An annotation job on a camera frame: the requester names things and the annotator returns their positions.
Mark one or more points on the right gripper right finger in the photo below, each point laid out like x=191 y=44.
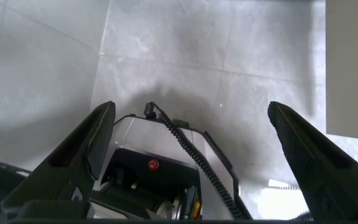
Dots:
x=322 y=168

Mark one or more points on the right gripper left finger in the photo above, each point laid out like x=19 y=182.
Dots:
x=73 y=165

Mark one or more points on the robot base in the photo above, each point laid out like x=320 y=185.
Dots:
x=154 y=174

